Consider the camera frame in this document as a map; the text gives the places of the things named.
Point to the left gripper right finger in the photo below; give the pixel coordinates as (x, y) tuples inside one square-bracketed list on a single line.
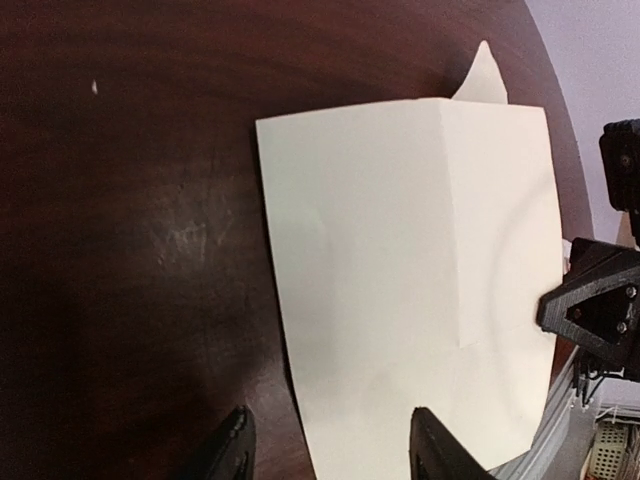
[(435, 454)]

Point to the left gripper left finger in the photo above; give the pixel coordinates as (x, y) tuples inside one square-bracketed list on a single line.
[(228, 453)]

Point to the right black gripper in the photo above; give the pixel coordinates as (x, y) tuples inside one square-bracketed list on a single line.
[(599, 310)]

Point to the white paper sheet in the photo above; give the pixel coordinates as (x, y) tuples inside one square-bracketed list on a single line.
[(411, 242)]

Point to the beige paper envelope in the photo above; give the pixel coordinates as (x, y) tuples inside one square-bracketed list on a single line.
[(483, 82)]

